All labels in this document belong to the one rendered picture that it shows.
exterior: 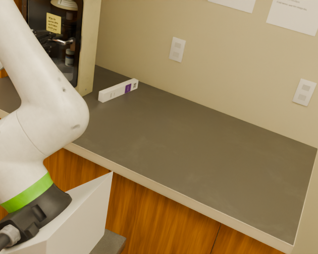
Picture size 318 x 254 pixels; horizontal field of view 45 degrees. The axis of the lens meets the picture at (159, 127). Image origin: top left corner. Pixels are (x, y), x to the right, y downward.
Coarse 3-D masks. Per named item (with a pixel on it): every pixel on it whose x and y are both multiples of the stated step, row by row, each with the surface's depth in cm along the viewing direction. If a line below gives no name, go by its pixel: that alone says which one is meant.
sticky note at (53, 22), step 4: (48, 16) 161; (52, 16) 160; (56, 16) 159; (48, 20) 162; (52, 20) 161; (56, 20) 160; (60, 20) 159; (48, 24) 163; (52, 24) 162; (56, 24) 161; (60, 24) 160; (48, 28) 163; (52, 28) 162; (56, 28) 162; (60, 28) 161; (56, 32) 162; (60, 32) 161
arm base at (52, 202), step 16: (48, 192) 88; (64, 192) 94; (32, 208) 85; (48, 208) 86; (64, 208) 88; (0, 224) 82; (16, 224) 80; (32, 224) 82; (0, 240) 78; (16, 240) 80
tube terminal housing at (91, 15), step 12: (84, 0) 151; (96, 0) 158; (84, 12) 153; (96, 12) 161; (84, 24) 156; (96, 24) 164; (84, 36) 159; (96, 36) 168; (84, 48) 163; (84, 60) 166; (84, 72) 170; (84, 84) 173
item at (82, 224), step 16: (112, 176) 96; (80, 192) 95; (96, 192) 90; (80, 208) 84; (96, 208) 94; (48, 224) 84; (64, 224) 79; (80, 224) 87; (96, 224) 98; (32, 240) 79; (48, 240) 75; (64, 240) 82; (80, 240) 91; (96, 240) 103
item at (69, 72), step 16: (32, 0) 162; (48, 0) 158; (64, 0) 154; (80, 0) 151; (32, 16) 165; (64, 16) 157; (80, 16) 154; (64, 32) 161; (80, 32) 157; (64, 48) 164; (64, 64) 167
